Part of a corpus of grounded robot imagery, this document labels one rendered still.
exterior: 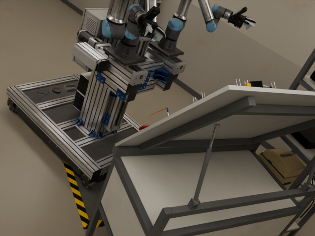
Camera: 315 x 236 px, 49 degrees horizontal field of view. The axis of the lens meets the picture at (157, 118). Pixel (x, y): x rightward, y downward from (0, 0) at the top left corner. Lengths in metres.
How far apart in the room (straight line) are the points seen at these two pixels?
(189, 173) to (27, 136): 1.68
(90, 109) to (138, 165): 1.11
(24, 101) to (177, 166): 1.72
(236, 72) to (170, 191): 2.75
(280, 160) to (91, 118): 1.62
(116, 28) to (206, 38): 2.53
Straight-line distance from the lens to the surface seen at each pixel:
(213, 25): 2.73
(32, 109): 3.30
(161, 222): 1.70
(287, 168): 2.80
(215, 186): 2.27
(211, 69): 4.71
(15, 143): 3.27
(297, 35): 4.26
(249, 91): 1.35
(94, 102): 3.03
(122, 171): 2.05
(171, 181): 2.13
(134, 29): 2.08
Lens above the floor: 2.18
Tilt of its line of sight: 32 degrees down
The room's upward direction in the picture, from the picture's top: 23 degrees clockwise
